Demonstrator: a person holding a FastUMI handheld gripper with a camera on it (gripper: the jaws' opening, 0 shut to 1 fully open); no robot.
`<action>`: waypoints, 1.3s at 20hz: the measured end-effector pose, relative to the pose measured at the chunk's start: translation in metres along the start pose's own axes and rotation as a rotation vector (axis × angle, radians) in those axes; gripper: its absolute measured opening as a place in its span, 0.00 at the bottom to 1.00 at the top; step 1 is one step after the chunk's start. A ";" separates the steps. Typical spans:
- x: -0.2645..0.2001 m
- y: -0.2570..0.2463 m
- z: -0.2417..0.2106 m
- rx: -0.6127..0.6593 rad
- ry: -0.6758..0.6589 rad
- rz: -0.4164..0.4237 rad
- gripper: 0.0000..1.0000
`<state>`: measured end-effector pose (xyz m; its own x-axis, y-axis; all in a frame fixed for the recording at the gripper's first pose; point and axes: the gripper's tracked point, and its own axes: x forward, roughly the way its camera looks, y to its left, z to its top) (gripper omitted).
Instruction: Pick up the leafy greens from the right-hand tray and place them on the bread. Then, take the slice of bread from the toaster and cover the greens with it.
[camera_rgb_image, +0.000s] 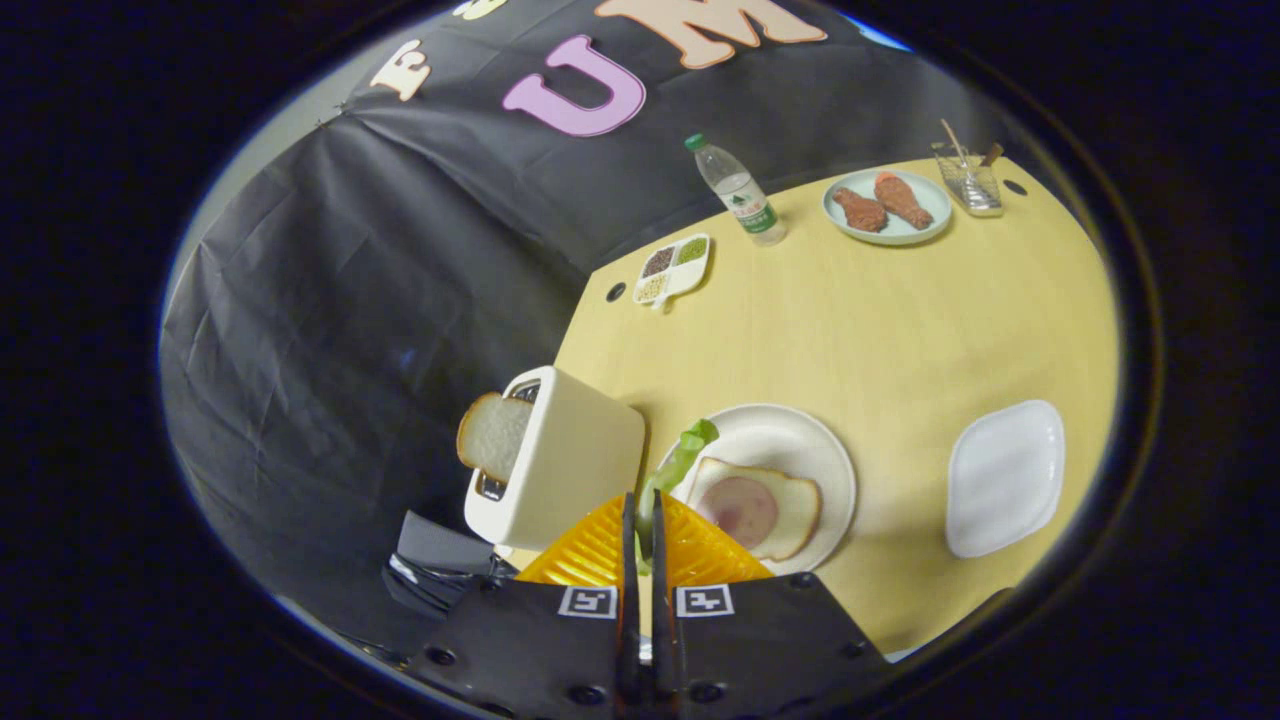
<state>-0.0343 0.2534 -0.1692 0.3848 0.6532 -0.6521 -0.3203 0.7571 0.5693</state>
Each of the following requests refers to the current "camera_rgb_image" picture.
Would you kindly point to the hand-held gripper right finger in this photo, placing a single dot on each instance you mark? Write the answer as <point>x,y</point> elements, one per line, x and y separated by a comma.
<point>760,640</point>

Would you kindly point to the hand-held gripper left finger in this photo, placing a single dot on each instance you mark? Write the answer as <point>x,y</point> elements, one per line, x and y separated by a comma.
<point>540,640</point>

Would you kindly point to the green lettuce leaf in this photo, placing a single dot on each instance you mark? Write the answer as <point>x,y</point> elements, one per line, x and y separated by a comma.
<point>680,460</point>

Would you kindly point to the brown crust bread slice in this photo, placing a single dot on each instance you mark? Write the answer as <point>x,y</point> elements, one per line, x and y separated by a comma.
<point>495,435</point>

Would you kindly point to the pink ham slice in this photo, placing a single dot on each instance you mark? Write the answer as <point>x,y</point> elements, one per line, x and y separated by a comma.
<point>740,510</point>

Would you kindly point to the white bread slice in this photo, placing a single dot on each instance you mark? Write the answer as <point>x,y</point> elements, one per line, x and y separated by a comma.
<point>803,500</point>

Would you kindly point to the cream white toaster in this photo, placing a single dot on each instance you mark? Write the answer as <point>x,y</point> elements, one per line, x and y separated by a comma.
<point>575,460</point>

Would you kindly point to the large white round plate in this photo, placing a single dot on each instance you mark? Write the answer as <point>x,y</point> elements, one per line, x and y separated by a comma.
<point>780,430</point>

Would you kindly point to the white square plate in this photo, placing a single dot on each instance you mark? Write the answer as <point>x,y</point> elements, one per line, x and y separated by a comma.
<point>1005,480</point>

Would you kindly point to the white divided seasoning tray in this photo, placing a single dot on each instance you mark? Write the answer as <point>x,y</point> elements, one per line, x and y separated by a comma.
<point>672,268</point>

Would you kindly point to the black backdrop cloth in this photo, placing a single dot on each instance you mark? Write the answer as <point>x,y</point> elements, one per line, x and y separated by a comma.
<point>350,300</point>

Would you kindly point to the dark fried chicken drumstick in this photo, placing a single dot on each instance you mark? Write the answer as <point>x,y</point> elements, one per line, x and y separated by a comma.
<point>862,211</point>

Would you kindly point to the clear water bottle green cap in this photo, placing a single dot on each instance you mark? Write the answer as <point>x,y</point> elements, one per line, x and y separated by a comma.
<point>745,195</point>

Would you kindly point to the orange fried chicken drumstick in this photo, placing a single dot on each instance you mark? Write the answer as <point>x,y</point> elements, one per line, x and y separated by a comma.
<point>902,199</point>

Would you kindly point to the light blue round plate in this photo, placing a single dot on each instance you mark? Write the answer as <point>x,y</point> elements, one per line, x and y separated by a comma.
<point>925,195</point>

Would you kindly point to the clear glass cup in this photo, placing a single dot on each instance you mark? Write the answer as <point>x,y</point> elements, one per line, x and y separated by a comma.
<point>972,187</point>

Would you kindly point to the thin wooden stick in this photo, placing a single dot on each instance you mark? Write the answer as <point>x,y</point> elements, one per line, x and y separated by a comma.
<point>953,138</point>

